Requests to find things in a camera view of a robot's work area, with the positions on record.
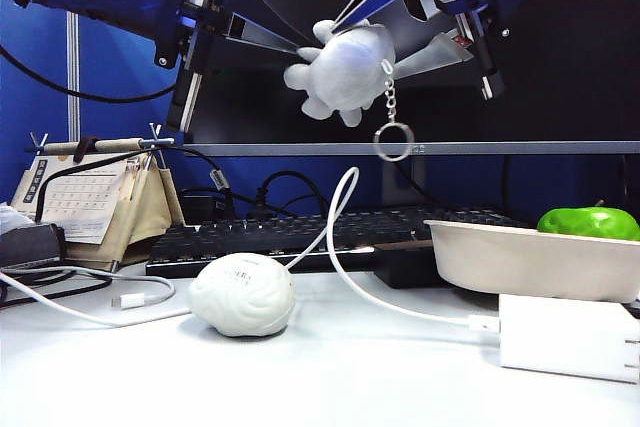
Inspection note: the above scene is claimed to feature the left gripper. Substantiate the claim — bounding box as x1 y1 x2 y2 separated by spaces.
154 0 322 134

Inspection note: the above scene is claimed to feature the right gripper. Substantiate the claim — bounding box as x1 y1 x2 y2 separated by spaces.
331 0 509 102

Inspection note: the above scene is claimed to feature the black looped cable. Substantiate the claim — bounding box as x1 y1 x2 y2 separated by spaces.
244 170 331 221

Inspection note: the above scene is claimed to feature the large black computer monitor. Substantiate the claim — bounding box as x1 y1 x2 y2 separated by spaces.
182 0 640 158

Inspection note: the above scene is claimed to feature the white cable with USB-C plug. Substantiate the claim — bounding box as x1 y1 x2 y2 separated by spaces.
0 265 177 312

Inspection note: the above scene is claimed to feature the black cable with ferrite bead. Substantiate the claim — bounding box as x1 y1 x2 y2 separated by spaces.
34 144 266 224

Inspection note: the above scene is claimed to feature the beige paper bowl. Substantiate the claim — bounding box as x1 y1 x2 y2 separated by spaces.
423 219 640 306

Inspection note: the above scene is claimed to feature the dark grey box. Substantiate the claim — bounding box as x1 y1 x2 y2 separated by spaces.
0 224 69 271

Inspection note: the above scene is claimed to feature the thin black cable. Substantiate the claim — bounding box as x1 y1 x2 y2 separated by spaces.
0 269 114 311

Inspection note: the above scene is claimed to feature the black block with brown top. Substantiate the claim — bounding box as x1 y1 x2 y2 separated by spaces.
373 240 456 291

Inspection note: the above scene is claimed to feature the grey monitor stand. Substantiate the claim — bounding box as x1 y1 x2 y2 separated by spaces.
382 156 426 209

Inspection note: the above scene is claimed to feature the aluminium partition frame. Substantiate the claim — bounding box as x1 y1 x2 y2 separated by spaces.
66 10 82 143

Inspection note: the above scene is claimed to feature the white plastic bag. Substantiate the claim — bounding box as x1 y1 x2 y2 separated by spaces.
0 202 39 237

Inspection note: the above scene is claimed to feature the beige canvas desk calendar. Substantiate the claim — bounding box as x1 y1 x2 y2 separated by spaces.
10 122 186 273

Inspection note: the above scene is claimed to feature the long white charger cable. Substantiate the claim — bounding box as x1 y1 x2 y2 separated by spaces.
0 166 501 348

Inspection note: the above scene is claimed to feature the black mechanical keyboard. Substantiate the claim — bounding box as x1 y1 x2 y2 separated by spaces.
146 204 531 278

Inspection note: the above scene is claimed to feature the grey plush octopus keychain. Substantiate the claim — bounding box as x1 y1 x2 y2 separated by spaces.
283 19 415 163

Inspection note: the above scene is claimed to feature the white power adapter brick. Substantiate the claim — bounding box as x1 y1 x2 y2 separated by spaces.
498 294 640 386

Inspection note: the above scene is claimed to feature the white brain-shaped squeeze toy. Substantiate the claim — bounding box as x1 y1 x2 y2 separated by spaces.
187 251 297 338

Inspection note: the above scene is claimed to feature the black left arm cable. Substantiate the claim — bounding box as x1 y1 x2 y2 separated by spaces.
0 44 179 104

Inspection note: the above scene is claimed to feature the small black adapter box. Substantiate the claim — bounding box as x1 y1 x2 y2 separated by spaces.
179 189 236 226

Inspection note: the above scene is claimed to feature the green apple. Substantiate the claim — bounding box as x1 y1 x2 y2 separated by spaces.
537 200 640 243

